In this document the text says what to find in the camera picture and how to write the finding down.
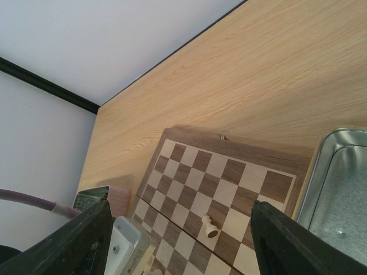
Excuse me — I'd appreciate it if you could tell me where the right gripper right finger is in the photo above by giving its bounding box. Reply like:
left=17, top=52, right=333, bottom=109
left=251, top=201, right=366, bottom=274

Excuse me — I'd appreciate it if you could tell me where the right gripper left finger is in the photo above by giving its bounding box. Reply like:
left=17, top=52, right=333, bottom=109
left=1, top=200, right=114, bottom=274

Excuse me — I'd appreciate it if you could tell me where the gold tin tray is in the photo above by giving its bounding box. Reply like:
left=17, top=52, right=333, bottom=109
left=295, top=128, right=366, bottom=264

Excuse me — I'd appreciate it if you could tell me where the white chess knight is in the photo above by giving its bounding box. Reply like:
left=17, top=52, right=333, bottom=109
left=201, top=215, right=219, bottom=238

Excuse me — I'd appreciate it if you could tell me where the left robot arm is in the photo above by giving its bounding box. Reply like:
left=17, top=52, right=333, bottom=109
left=0, top=245, right=21, bottom=263

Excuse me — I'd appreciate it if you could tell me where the wooden chess board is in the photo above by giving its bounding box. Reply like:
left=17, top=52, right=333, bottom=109
left=131, top=128, right=311, bottom=274

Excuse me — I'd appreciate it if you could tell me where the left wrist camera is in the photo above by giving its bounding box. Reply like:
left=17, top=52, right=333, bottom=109
left=104, top=216, right=156, bottom=274

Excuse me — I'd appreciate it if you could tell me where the black aluminium frame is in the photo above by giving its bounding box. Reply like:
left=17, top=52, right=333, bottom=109
left=0, top=0, right=250, bottom=115

